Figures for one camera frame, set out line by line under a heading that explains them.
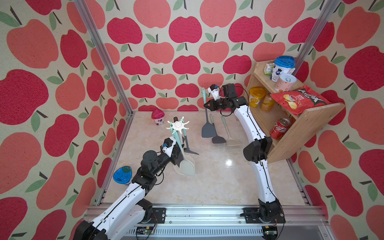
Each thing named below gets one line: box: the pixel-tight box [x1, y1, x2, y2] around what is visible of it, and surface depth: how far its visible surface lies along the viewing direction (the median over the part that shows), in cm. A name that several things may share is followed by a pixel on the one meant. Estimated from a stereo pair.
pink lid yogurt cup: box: [151, 109, 165, 126], surface depth 110 cm
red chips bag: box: [270, 85, 332, 116], surface depth 64 cm
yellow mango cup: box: [249, 86, 266, 108], surface depth 92 cm
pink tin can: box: [274, 73, 298, 93], surface depth 70 cm
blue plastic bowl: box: [112, 165, 133, 185], surface depth 80 cm
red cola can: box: [270, 118, 292, 140], surface depth 75 cm
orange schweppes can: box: [260, 95, 276, 113], surface depth 92 cm
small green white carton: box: [263, 63, 275, 75], surface depth 81 cm
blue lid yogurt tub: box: [270, 55, 296, 83], surface depth 72 cm
